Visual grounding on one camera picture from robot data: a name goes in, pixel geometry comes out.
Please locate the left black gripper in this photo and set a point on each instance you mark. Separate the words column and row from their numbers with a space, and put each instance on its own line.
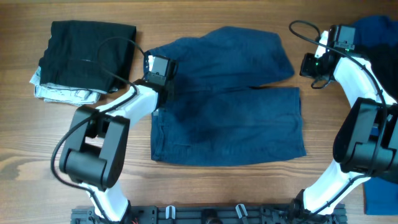
column 172, row 88

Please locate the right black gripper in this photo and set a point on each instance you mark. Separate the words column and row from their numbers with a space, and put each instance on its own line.
column 306, row 70

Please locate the navy blue shorts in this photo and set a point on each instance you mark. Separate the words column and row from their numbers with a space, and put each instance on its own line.
column 227, row 110

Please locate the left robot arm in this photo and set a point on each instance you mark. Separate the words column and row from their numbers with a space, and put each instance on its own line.
column 92, row 152

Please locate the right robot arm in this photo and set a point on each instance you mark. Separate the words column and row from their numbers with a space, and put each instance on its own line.
column 366, row 144

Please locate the folded black garment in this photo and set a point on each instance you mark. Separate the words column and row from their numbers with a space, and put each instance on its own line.
column 88, row 55

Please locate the folded light grey garment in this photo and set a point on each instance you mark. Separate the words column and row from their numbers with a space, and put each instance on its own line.
column 65, row 95

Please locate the blue t-shirt pile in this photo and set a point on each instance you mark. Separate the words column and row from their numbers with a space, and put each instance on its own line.
column 380, row 195

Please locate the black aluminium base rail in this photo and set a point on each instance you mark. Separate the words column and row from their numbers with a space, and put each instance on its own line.
column 265, row 214

